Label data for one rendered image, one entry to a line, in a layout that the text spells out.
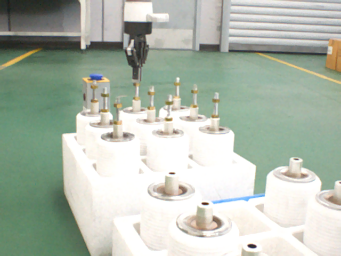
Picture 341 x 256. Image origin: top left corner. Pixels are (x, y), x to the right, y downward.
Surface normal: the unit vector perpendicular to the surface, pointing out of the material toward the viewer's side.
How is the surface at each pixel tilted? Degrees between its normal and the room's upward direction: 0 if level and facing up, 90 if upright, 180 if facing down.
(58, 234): 0
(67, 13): 90
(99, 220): 90
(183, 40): 90
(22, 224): 0
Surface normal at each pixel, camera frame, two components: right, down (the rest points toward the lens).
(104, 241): 0.36, 0.25
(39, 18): 0.09, 0.26
